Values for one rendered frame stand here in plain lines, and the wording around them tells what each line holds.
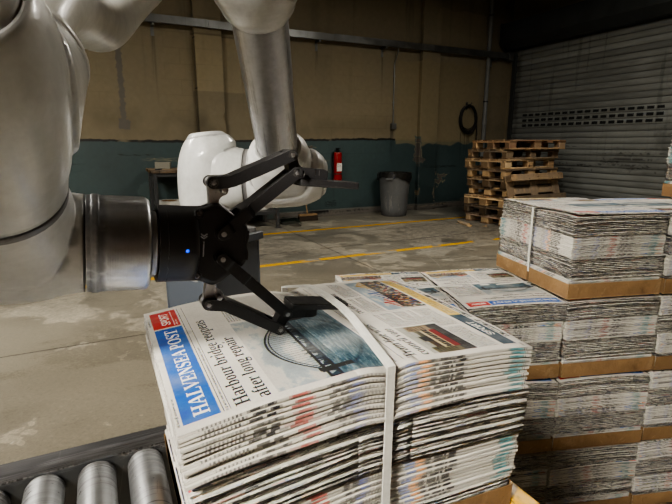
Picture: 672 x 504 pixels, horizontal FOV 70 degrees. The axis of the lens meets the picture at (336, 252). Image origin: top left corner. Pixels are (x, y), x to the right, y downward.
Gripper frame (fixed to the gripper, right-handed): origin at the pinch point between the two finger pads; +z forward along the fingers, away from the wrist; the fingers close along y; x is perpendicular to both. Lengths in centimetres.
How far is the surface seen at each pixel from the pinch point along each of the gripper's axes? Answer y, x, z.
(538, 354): 38, -35, 83
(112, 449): 35.5, -22.1, -23.2
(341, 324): 9.4, 1.6, 0.4
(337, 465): 18.8, 13.2, -5.0
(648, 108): -128, -414, 723
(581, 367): 41, -30, 96
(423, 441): 18.2, 13.4, 4.8
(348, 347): 9.4, 7.8, -1.9
